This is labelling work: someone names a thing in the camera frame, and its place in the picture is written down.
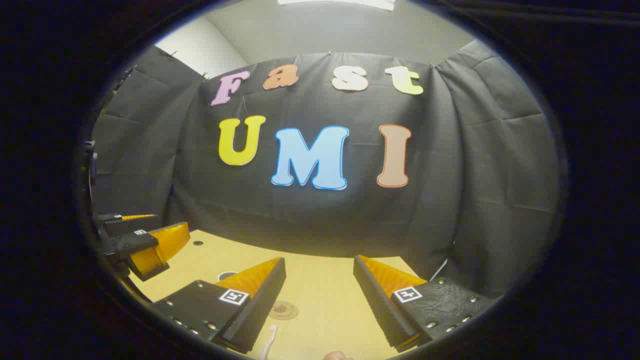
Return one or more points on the black backdrop cloth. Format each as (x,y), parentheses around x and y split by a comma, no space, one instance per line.
(320,220)

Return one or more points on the ceiling light panel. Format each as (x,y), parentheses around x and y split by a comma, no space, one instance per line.
(340,2)

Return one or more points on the wooden desktop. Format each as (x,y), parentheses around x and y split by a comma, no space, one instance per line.
(325,300)

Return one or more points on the round cork coaster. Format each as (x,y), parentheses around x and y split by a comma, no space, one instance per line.
(283,310)

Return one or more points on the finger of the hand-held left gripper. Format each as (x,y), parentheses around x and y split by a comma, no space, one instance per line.
(130,225)
(135,242)

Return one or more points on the white toothbrush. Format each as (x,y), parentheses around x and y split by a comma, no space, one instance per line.
(270,340)

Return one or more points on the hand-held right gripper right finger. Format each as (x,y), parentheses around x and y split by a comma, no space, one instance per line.
(380,310)

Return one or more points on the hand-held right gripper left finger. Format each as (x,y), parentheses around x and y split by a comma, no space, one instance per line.
(260,315)

